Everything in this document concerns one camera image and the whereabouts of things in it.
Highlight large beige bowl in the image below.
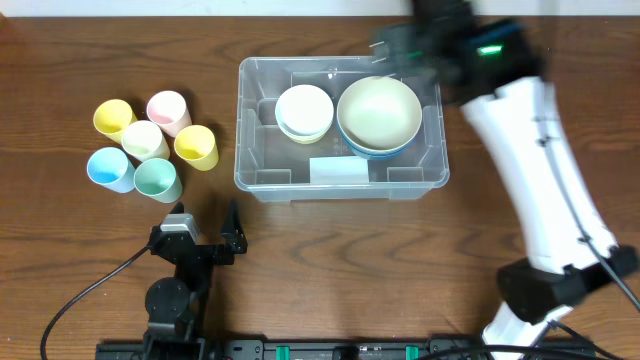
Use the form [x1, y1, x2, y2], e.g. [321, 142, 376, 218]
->
[336, 76, 423, 150]

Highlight small yellow bowl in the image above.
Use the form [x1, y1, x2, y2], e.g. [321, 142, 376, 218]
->
[278, 122, 331, 145]

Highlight large dark blue bowl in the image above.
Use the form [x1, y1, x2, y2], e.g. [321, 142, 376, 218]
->
[337, 123, 416, 160]

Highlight small white bowl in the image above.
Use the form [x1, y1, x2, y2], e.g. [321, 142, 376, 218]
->
[275, 84, 334, 136]

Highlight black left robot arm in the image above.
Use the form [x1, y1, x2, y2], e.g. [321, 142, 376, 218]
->
[142, 202, 248, 360]

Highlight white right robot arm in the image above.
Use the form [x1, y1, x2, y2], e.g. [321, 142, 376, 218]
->
[373, 0, 639, 359]

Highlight green cup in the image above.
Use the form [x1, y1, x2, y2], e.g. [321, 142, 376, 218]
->
[134, 158, 183, 204]

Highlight yellow cup near box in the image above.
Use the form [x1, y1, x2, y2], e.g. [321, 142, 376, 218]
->
[174, 125, 219, 171]

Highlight white cup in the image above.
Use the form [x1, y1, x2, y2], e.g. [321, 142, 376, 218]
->
[121, 120, 170, 162]

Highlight light blue cup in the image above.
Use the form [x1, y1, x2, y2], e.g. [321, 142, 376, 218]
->
[86, 147, 135, 193]

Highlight pink cup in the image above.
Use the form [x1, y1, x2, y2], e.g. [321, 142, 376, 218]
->
[146, 90, 192, 137]

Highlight yellow cup far left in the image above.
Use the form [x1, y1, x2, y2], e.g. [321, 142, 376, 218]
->
[93, 99, 137, 144]

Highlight clear plastic storage box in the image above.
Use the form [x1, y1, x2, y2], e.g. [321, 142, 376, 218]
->
[234, 56, 450, 202]

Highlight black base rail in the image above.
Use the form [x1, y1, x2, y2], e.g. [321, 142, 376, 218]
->
[94, 335, 597, 360]

